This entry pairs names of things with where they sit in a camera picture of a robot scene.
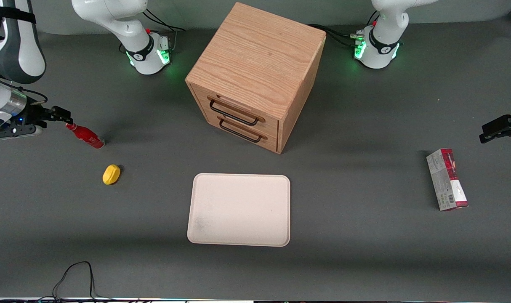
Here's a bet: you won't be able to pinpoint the yellow lemon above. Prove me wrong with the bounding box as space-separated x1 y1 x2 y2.
102 164 122 186

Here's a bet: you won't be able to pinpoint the wooden two-drawer cabinet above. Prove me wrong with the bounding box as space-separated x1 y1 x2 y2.
185 2 327 154

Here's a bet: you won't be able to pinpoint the grey and red carton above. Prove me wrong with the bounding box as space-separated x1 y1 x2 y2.
426 148 469 212

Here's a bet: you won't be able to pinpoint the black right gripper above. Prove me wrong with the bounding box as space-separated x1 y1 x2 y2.
11 103 74 128

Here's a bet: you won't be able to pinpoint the black arm base cables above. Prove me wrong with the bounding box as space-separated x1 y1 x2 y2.
308 24 365 49
144 8 185 33

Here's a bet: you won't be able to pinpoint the black right arm wrist cable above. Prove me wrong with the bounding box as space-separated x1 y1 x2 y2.
0 71 48 104

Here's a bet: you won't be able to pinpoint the black right arm base cables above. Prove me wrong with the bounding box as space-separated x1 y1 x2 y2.
144 8 185 33

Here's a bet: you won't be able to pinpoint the red coke bottle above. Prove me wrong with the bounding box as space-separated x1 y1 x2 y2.
66 122 106 150

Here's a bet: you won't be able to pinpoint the thin black looped cable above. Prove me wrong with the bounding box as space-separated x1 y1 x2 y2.
39 261 113 302

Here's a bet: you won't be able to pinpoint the black left arm base cables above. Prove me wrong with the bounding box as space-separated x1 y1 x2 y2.
308 24 365 49

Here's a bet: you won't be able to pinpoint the beige rectangular tray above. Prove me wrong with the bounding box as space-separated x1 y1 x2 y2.
187 173 291 247

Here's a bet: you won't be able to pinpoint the black wire drawer handle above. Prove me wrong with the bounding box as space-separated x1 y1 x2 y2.
209 99 260 127
219 119 263 143

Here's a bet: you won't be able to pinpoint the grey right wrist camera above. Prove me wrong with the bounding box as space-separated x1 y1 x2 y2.
0 124 44 139

